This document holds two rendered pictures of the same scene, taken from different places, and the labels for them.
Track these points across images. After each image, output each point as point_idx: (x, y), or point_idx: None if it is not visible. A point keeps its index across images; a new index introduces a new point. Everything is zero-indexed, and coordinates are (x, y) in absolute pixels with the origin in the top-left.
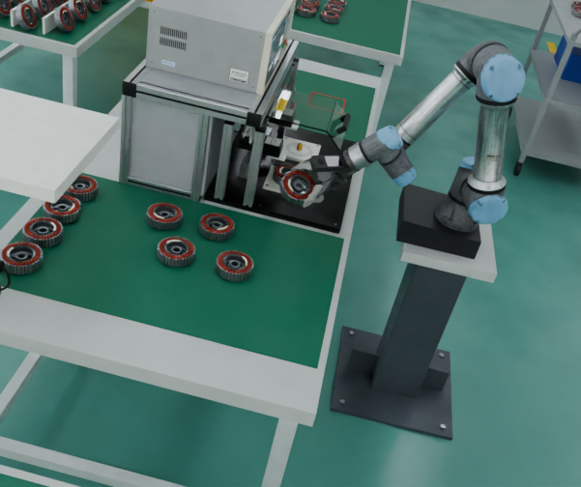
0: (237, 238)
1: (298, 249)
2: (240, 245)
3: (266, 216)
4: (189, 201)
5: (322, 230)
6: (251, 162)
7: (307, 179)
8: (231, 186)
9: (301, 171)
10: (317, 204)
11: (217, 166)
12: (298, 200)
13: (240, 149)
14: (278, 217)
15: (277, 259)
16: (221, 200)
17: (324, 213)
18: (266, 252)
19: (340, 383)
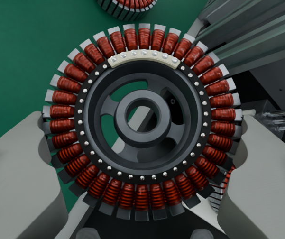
0: (93, 13)
1: (14, 123)
2: (66, 3)
3: (147, 107)
4: (199, 4)
5: (80, 216)
6: (278, 20)
7: (171, 175)
8: (223, 78)
9: (226, 146)
10: (160, 229)
11: (262, 70)
12: (52, 80)
13: None
14: (138, 129)
15: None
16: (194, 44)
17: (129, 238)
18: (24, 41)
19: None
